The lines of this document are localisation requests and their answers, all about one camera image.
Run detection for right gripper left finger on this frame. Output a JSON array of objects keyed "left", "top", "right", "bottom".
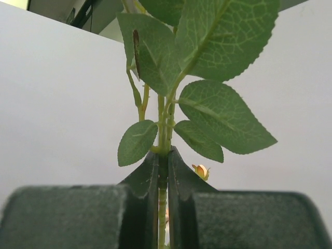
[{"left": 1, "top": 153, "right": 158, "bottom": 248}]

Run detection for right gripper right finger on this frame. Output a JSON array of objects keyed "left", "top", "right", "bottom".
[{"left": 168, "top": 147, "right": 331, "bottom": 248}]

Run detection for pink flowers with green leaves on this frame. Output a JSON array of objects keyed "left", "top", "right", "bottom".
[{"left": 117, "top": 1, "right": 280, "bottom": 248}]

